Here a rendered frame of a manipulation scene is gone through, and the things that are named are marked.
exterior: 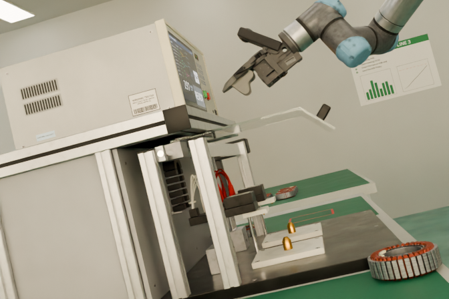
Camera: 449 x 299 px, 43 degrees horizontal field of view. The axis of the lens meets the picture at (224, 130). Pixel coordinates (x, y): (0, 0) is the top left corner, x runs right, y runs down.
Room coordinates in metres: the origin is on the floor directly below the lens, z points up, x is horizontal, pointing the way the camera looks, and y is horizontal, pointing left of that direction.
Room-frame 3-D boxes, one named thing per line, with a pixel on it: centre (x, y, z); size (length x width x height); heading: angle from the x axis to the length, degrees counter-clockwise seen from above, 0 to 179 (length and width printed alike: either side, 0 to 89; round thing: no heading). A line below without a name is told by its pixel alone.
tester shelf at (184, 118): (1.40, 0.23, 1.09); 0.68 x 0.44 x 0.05; 172
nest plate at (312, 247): (1.24, -0.07, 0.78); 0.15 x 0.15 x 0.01; 82
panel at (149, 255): (1.39, 0.16, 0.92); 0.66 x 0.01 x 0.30; 172
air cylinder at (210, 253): (1.26, 0.07, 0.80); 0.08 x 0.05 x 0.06; 172
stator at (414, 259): (0.93, -0.23, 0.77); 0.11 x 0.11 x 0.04
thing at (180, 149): (1.18, 0.11, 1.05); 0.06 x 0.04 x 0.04; 172
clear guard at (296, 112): (1.25, -0.07, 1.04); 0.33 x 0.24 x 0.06; 82
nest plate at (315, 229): (1.48, -0.11, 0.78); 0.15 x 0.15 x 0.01; 82
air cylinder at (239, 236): (1.50, 0.04, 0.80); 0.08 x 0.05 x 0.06; 172
